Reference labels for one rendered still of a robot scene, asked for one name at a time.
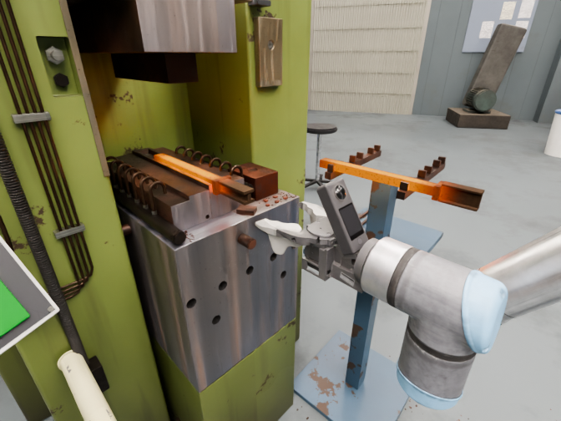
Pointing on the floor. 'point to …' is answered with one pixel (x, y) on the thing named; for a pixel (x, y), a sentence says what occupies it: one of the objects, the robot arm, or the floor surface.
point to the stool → (319, 149)
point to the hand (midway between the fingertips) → (280, 210)
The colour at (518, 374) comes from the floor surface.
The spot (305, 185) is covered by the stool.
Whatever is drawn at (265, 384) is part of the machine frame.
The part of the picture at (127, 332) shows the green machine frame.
